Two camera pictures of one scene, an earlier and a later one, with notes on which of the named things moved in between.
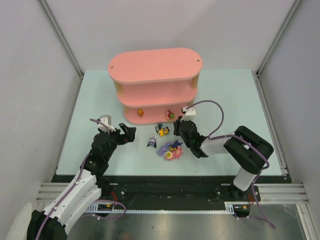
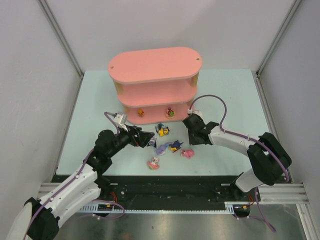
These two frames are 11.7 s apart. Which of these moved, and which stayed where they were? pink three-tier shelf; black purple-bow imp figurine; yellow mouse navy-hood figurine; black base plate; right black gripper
Moved: right black gripper
Stayed: yellow mouse navy-hood figurine; black base plate; pink three-tier shelf; black purple-bow imp figurine
